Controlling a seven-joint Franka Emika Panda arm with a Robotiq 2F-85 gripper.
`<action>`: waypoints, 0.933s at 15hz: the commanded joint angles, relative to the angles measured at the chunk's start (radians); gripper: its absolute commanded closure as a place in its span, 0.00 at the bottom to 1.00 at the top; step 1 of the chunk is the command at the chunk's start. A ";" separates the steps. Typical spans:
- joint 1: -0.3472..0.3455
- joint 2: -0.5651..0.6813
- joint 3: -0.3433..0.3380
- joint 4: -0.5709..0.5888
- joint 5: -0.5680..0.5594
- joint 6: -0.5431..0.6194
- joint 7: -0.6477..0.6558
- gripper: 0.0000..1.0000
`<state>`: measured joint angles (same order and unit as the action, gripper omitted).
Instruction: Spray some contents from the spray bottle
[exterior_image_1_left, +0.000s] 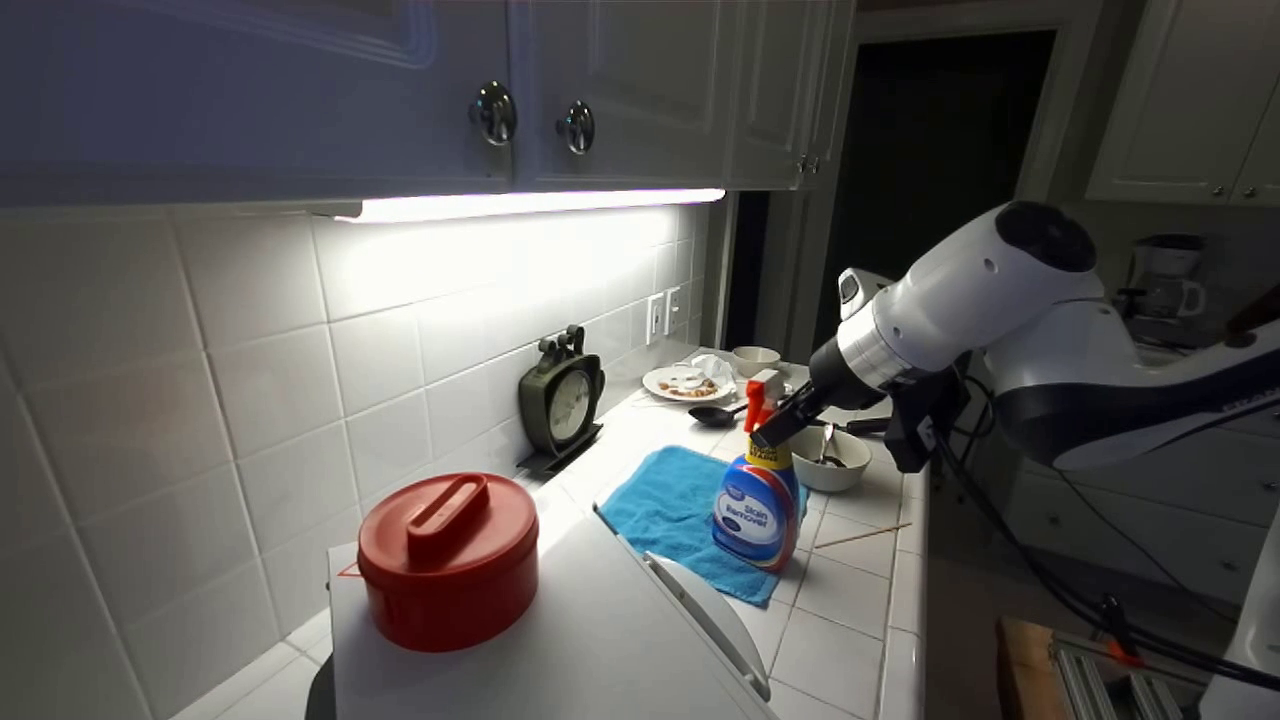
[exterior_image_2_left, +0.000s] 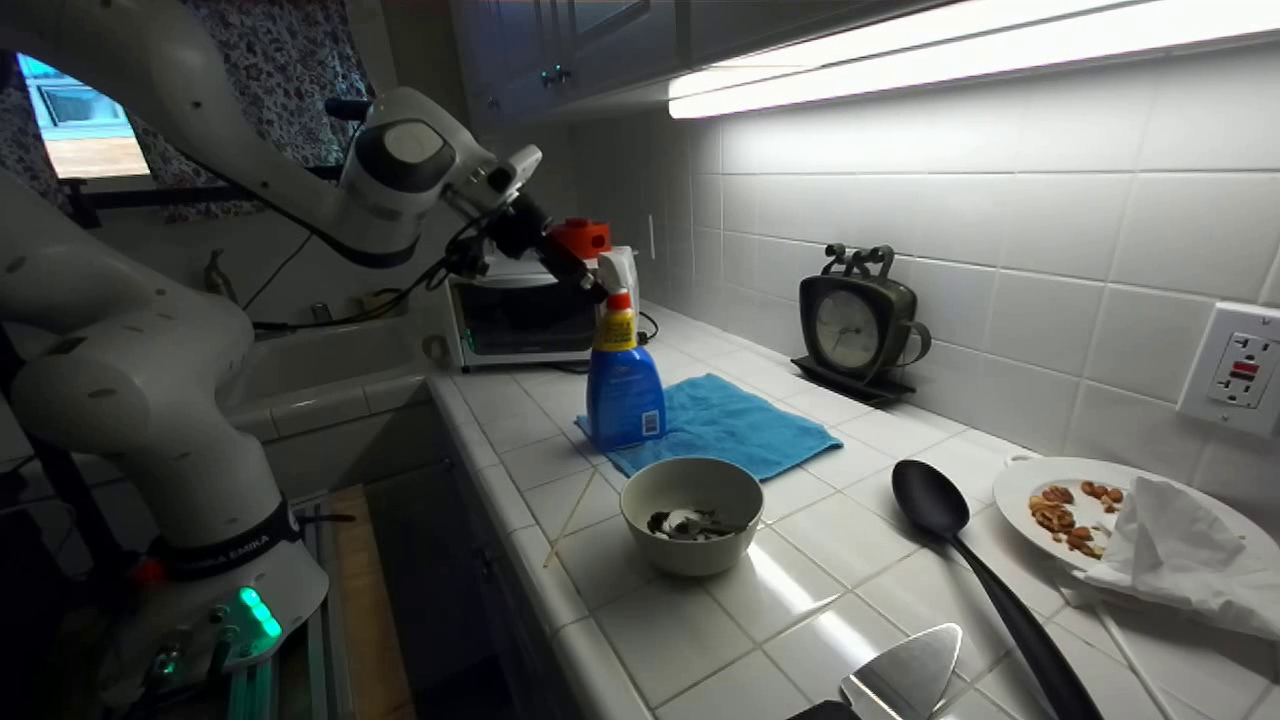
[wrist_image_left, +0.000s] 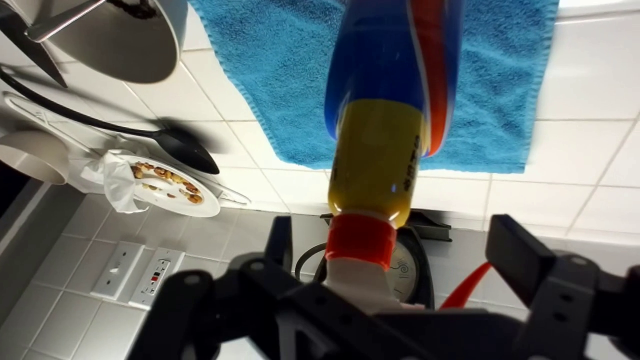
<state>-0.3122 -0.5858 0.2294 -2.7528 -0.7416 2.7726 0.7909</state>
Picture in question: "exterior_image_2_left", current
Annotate crumpled white napkin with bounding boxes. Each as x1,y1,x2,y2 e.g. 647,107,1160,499
1063,471,1280,647

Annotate blue yellow spray bottle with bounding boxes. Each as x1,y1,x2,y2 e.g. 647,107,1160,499
585,239,673,457

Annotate metal spatula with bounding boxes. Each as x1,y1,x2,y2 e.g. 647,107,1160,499
790,620,967,720

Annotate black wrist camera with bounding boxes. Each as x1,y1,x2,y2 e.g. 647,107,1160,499
441,228,496,280

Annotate bright computer monitor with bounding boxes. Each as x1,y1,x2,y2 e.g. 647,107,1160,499
13,52,155,186

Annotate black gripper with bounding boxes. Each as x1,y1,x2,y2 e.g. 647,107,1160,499
484,192,626,307

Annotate under-cabinet light strip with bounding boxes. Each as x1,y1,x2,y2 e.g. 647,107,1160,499
665,0,1280,123

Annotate white ceramic bowl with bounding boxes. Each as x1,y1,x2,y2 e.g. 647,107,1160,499
617,457,768,580

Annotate white plate with food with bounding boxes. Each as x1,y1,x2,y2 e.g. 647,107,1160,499
991,452,1280,575

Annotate white outlet with red button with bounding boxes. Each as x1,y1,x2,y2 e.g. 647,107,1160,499
1171,300,1280,441

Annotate white kitchen sink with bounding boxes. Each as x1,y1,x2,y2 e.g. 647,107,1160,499
216,315,441,422

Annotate black plastic serving spoon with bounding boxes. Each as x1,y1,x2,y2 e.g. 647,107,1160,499
888,457,1108,720

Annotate blue terry cloth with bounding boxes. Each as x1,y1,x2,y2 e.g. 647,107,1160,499
572,367,846,484

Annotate white toaster oven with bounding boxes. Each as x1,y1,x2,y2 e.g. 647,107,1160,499
435,256,647,375

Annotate dark retro table clock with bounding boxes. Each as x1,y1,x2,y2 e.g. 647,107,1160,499
792,239,938,414

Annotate red lidded container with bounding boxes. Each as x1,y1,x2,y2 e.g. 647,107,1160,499
548,216,617,265

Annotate white upper cabinet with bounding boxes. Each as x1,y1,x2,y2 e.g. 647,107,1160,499
450,0,963,134

